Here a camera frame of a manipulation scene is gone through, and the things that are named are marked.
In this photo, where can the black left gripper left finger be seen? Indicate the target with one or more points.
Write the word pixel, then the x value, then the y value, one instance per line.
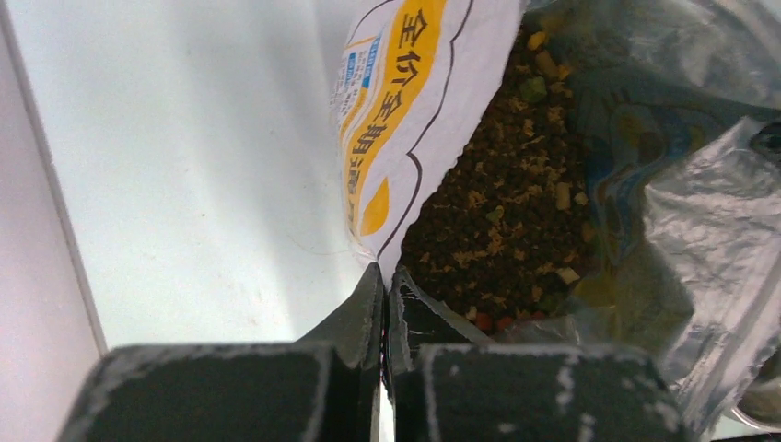
pixel 321 387

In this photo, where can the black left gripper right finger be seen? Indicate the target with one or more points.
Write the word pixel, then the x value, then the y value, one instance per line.
pixel 449 382

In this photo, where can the colourful pet food bag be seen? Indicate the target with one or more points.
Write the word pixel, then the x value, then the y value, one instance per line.
pixel 673 98

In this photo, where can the brown pet food kibble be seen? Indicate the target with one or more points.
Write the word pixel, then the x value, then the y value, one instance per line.
pixel 507 232

